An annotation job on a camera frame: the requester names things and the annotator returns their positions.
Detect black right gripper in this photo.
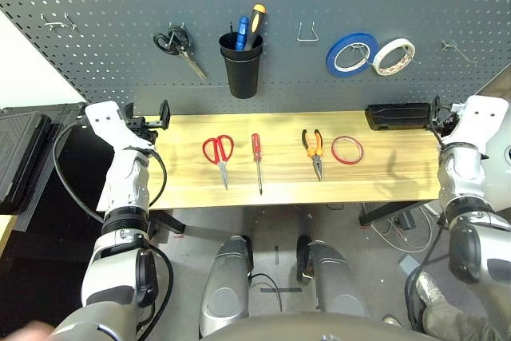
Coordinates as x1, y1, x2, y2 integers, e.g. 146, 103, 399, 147
430, 95, 459, 137

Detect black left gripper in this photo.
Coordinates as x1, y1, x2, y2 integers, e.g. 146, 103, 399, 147
123, 99, 172, 145

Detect red handled scissors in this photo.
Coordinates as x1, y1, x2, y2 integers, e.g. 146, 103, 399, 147
202, 134, 236, 192

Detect thin red tape roll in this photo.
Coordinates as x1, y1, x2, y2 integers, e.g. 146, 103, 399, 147
331, 135, 365, 165

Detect red clear handled screwdriver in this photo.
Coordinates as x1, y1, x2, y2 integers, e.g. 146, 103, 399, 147
251, 133, 264, 196

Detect orange black needle nose pliers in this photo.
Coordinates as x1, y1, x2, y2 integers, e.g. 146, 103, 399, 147
301, 129, 324, 182

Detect silver single pegboard hook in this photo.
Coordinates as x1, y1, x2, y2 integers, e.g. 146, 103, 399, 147
441, 39, 472, 63

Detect silver double pegboard hook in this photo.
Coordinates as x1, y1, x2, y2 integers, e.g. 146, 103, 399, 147
42, 13, 77, 33

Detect blurred person hand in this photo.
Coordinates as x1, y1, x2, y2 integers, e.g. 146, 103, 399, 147
0, 319, 55, 341

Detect flat black plastic case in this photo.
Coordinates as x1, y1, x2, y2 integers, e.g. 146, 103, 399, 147
365, 103, 433, 132

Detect white rounded machine housing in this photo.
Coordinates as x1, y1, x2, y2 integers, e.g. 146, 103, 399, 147
485, 97, 511, 214

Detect white tape roll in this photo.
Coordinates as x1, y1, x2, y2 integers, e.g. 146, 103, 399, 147
371, 38, 416, 77

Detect black plastic cup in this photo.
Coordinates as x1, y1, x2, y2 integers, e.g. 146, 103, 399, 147
218, 32, 264, 100

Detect black power adapter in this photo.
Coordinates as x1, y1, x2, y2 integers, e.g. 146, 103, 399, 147
393, 212, 416, 232

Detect blue tape roll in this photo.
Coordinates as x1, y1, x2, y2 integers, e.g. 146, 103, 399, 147
325, 30, 379, 77

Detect large black tool case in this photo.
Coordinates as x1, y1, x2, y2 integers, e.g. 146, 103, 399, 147
0, 111, 55, 214

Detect grey floor pad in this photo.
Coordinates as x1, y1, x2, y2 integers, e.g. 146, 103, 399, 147
398, 255, 420, 274

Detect silver robot left leg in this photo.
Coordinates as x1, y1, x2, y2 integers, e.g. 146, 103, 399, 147
198, 235, 255, 338

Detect silver robot leg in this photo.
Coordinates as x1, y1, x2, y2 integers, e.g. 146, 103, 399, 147
295, 235, 372, 318
198, 235, 255, 338

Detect light wooden board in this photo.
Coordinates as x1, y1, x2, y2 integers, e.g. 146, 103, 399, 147
0, 215, 19, 254

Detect silver robot right leg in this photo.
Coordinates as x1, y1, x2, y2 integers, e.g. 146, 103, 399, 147
295, 235, 372, 318

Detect olive trouser leg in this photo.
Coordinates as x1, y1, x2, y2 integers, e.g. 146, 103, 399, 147
422, 300, 511, 341

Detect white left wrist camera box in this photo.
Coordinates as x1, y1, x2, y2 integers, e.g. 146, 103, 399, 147
84, 101, 155, 150

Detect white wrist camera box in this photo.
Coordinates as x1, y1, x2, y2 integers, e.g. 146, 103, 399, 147
450, 95, 511, 149
84, 101, 155, 150

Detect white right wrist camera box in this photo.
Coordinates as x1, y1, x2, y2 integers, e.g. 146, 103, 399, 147
450, 95, 511, 149

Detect black handled scissors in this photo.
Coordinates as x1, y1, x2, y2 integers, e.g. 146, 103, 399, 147
153, 24, 209, 81

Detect blue handled screwdriver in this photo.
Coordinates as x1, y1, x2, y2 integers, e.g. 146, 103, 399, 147
235, 16, 251, 51

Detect white floor cables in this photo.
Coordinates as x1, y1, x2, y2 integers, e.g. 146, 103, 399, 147
370, 203, 440, 254

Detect orange black handled screwdriver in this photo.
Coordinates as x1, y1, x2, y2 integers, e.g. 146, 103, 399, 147
244, 3, 267, 51

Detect wire pliers holder hook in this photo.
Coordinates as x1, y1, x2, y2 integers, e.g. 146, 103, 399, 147
296, 22, 320, 42

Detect black floor cable loop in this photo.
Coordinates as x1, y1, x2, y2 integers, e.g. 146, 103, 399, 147
249, 272, 283, 314

